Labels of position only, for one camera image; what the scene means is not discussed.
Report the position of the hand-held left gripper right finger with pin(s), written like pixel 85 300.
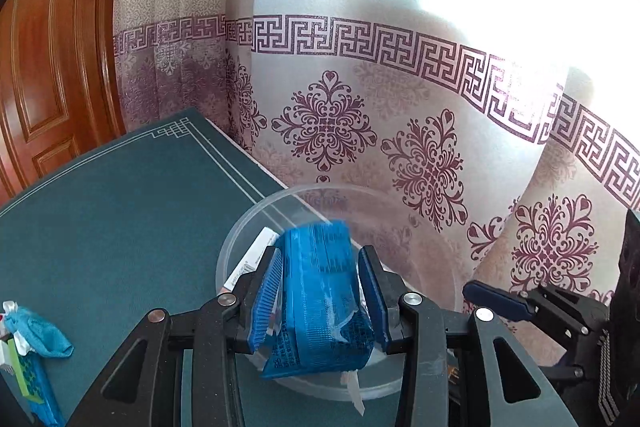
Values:
pixel 372 302

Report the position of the wooden door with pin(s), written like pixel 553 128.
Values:
pixel 50 57

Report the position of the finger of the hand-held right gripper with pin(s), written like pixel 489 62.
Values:
pixel 492 302

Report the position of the green blue dotted packet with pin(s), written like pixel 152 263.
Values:
pixel 32 377

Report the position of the teal desk mat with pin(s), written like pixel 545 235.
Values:
pixel 125 232

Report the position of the white patterned curtain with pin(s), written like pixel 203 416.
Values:
pixel 400 107

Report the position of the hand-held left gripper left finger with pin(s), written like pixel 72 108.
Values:
pixel 265 302

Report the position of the medical face mask packet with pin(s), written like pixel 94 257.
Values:
pixel 320 287

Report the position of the clear plastic bowl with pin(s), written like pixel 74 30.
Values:
pixel 425 267

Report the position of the red white glue packet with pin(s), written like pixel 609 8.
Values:
pixel 255 254

